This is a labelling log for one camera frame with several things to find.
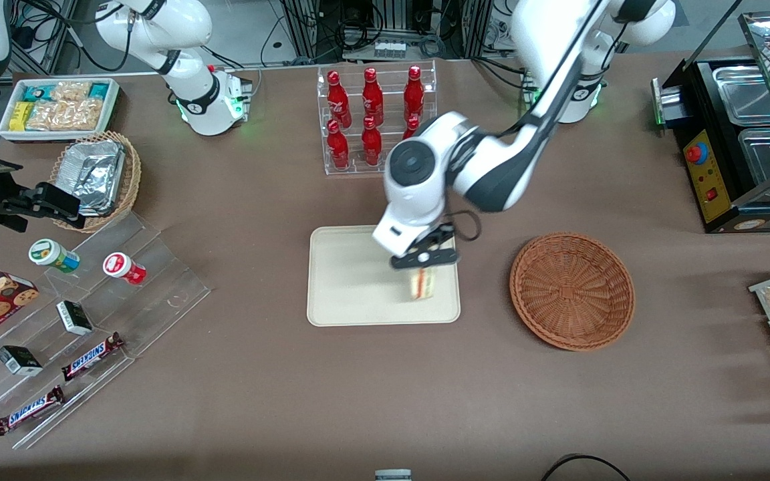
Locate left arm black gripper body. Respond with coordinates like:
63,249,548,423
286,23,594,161
418,224,458,255

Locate triangle sandwich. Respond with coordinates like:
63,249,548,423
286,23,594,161
407,266,440,303

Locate cream plastic tray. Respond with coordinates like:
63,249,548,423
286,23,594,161
307,226,461,327

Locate small tan wicker basket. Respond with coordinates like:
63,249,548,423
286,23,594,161
49,130,142,233

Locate large brown wicker basket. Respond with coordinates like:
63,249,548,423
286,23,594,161
509,232,636,352

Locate aluminium foil containers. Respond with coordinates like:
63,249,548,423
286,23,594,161
59,139,126,216

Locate green lid cup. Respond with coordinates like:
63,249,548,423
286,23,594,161
29,238,81,273

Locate white plastic snack bin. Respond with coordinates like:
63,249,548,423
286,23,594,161
0,77,122,143

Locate yellow snack packet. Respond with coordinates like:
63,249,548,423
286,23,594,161
9,102,35,131

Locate red lid cup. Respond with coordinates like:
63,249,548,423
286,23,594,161
102,252,147,286

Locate clear cracker bag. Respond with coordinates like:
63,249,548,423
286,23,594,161
27,99,106,131
51,80,92,102

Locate small black box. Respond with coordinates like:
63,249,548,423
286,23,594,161
55,300,94,336
0,345,44,376

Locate clear acrylic stepped stand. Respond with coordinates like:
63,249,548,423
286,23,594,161
0,210,213,450

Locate snickers chocolate bar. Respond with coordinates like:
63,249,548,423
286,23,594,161
61,332,125,382
0,385,66,436

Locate clear acrylic bottle rack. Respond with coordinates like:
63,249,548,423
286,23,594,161
317,59,438,176

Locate black food warmer appliance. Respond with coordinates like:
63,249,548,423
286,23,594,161
651,10,770,234

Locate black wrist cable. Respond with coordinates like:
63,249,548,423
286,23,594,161
451,210,483,243

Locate aluminium frame rack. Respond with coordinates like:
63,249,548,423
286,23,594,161
278,0,513,64

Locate black table cable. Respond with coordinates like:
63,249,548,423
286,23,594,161
541,454,632,481

